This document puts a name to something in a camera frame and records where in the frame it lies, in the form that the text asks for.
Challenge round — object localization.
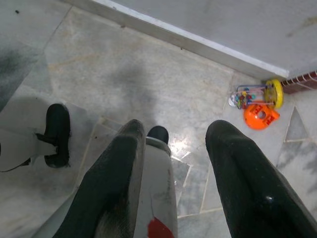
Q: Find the red brick floor edging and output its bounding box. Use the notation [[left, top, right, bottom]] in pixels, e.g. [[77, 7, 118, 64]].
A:
[[282, 70, 317, 95]]

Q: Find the robot black right foot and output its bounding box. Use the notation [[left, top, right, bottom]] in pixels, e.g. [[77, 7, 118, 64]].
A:
[[147, 125, 170, 145]]

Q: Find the robot silver leg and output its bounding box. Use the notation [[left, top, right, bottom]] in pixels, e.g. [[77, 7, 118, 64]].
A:
[[0, 96, 72, 172], [133, 137, 178, 238]]

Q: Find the white baseboard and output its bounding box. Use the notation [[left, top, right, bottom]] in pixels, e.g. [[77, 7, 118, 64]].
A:
[[61, 0, 290, 80]]

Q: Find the robot silver right leg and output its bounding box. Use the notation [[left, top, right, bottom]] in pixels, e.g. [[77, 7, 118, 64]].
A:
[[133, 137, 178, 238]]

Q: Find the orange plastic toy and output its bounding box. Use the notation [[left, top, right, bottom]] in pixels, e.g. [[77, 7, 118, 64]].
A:
[[243, 103, 281, 131]]

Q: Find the colourful bead maze toy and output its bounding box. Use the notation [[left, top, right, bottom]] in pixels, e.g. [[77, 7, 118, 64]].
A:
[[228, 78, 285, 111]]

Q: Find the robot black foot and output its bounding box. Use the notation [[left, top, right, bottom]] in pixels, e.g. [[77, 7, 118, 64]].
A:
[[147, 125, 170, 145], [43, 103, 72, 169]]

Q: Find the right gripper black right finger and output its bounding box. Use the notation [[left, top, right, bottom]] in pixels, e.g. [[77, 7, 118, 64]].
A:
[[205, 119, 317, 238]]

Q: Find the robot black left foot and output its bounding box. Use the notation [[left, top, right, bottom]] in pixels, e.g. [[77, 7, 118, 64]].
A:
[[43, 103, 72, 169]]

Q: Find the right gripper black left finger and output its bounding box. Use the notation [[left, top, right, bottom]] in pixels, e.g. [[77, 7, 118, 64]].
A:
[[53, 119, 147, 238]]

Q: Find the robot silver left leg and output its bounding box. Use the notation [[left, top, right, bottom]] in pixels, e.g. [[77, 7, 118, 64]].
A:
[[0, 96, 72, 172]]

